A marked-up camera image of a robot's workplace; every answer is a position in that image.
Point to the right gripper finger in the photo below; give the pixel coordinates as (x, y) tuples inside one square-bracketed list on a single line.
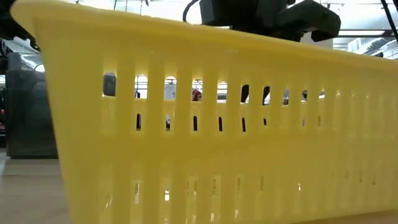
[(280, 32)]

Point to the yellow slotted plastic basket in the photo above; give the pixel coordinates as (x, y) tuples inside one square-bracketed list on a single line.
[(217, 149)]

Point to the grey translucent plastic basket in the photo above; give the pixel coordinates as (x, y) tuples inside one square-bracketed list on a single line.
[(21, 81), (28, 124), (21, 60)]

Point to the white LED light bar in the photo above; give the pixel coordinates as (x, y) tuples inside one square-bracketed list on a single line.
[(357, 32)]

